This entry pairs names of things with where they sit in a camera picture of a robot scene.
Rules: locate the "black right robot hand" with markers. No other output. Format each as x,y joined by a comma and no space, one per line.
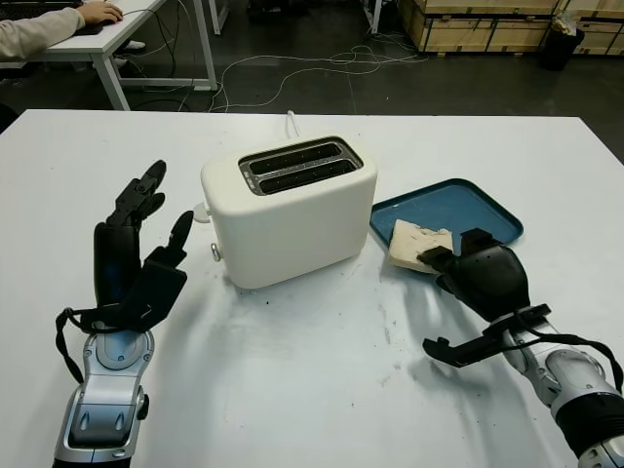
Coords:
487,278

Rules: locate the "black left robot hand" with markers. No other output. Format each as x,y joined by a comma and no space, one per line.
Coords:
117,258

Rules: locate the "white bread slice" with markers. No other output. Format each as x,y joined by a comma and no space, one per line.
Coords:
407,244

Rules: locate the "white two-slot toaster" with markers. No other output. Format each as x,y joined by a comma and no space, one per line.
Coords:
292,229

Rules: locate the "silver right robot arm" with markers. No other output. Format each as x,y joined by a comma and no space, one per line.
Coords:
580,390

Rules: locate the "teal plastic tray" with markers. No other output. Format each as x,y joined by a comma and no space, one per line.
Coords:
458,205

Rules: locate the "white office desk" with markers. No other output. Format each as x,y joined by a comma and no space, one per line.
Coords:
127,29

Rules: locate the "flat black desk device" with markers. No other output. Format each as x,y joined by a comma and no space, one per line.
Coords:
90,28

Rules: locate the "black trash bin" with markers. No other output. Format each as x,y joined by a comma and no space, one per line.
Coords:
560,46

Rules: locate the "person in beige sweater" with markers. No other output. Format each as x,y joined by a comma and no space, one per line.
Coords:
34,29

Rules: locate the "light wooden crate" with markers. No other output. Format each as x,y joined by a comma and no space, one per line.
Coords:
478,7
478,34
602,24

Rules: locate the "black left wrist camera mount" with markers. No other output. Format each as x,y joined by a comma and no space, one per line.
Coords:
156,292

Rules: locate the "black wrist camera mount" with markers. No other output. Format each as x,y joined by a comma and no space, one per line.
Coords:
468,351
156,292

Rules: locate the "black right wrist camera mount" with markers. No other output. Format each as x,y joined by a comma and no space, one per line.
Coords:
468,351

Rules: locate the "white table frame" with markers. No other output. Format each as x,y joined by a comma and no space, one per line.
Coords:
375,14

